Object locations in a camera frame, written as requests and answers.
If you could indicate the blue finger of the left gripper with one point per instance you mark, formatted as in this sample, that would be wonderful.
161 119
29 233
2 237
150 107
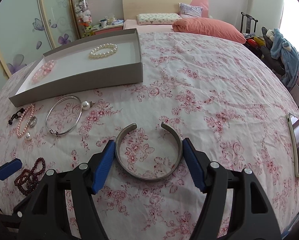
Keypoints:
10 168

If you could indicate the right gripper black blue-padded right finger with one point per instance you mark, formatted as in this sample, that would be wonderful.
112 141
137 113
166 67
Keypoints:
252 216

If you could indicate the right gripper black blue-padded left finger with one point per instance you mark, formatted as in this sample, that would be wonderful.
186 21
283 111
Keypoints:
44 212

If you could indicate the large pearl earring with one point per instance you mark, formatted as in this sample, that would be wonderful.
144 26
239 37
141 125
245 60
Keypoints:
86 105

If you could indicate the floral pink bed sheet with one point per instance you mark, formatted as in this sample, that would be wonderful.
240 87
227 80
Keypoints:
213 91

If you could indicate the sliding wardrobe with flowers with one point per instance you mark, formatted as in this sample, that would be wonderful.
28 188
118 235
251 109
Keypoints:
29 28

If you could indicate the blue plush robe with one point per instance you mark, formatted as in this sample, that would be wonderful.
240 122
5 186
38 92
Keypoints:
281 48

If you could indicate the grey cardboard tray box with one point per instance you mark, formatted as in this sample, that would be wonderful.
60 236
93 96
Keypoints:
70 69

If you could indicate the folded salmon duvet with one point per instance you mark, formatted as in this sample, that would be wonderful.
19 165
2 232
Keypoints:
208 27

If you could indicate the silver cuff bangle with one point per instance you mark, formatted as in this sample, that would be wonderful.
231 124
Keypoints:
150 156

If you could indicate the floral white pillow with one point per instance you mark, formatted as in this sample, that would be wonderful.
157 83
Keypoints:
157 18

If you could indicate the pink bedside table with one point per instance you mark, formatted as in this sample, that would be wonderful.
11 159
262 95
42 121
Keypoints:
107 29

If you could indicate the thin silver round bangle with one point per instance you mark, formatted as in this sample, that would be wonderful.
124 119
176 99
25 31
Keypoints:
64 115

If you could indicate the lilac patterned pillow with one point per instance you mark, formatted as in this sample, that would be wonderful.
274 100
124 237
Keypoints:
187 11

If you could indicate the tube of plush toys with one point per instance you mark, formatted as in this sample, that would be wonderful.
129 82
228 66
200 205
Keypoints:
83 17

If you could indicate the small white pearl earring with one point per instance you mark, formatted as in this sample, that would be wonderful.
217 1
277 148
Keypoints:
28 136

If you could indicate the beige pink headboard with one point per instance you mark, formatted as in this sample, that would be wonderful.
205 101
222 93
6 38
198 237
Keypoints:
131 8

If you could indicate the dark wooden chair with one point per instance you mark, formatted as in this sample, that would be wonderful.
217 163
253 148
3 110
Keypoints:
248 24

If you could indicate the smartphone in white case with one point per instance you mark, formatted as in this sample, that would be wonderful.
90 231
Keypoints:
293 124

